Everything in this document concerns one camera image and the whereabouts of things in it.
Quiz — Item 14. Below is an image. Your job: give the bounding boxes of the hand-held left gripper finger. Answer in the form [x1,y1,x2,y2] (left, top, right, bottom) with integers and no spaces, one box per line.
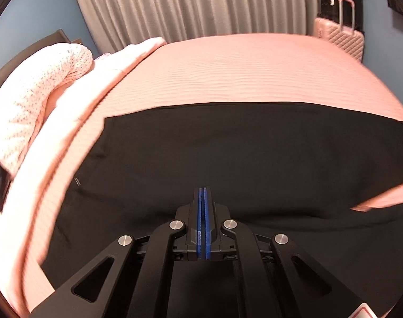
[30,187,205,318]
[205,187,366,318]

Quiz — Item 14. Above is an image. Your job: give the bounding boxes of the light pink folded blanket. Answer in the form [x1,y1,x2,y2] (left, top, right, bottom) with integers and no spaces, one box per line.
[0,37,168,272]

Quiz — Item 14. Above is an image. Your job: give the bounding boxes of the dark headboard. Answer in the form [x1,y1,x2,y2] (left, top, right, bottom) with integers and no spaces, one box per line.
[0,29,83,89]

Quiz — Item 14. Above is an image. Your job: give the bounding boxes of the pink bed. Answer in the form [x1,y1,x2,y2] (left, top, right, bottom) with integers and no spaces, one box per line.
[0,33,403,318]

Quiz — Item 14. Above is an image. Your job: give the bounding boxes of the grey curtain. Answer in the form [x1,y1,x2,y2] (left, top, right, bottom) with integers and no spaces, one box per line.
[69,0,325,52]

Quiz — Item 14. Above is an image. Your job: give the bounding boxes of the white dotted pillow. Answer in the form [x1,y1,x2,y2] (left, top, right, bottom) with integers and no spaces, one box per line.
[0,42,93,175]

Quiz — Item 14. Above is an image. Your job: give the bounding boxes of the pink suitcase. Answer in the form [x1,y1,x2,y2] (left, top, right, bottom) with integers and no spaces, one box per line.
[313,0,366,62]

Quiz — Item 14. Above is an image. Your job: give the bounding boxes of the black pants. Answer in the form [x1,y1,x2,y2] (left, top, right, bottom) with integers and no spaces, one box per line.
[41,101,403,318]

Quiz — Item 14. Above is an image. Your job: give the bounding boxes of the white red card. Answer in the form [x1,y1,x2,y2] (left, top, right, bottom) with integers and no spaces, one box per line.
[349,302,378,318]

